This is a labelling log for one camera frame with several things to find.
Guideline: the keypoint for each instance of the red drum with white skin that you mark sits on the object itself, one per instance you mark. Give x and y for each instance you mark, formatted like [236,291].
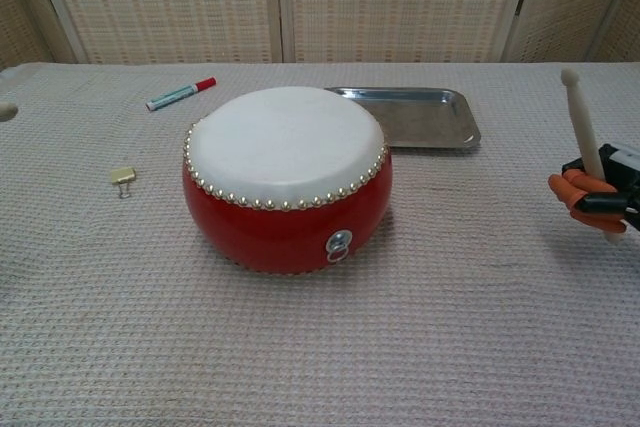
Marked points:
[285,147]

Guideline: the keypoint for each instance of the wooden drumstick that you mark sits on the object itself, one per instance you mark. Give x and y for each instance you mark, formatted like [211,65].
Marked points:
[6,112]
[580,122]

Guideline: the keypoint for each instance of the yellow binder clip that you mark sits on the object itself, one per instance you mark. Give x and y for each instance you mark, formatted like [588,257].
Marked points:
[123,175]

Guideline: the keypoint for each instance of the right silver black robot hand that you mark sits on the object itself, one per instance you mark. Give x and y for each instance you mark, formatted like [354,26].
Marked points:
[607,204]

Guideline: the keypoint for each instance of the beige woven tablecloth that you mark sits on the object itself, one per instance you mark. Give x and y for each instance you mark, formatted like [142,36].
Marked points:
[150,322]

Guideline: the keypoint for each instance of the rectangular stainless steel tray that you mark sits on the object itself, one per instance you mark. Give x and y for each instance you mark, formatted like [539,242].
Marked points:
[425,117]

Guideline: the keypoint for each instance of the woven bamboo folding screen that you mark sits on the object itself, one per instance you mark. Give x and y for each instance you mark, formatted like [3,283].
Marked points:
[175,7]

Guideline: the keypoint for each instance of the marker pen with red cap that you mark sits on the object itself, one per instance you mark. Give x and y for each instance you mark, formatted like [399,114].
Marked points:
[175,96]

